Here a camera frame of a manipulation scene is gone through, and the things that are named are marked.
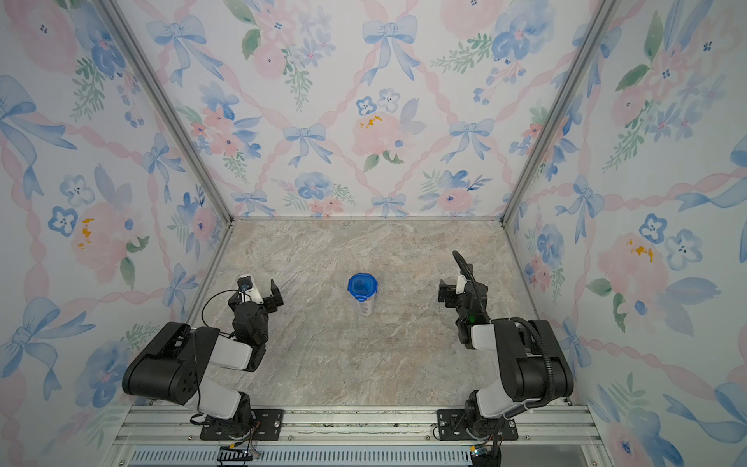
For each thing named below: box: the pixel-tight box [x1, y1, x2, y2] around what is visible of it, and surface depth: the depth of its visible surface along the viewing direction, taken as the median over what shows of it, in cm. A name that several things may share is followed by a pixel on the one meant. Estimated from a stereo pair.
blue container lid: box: [347, 272, 379, 303], surface depth 87 cm
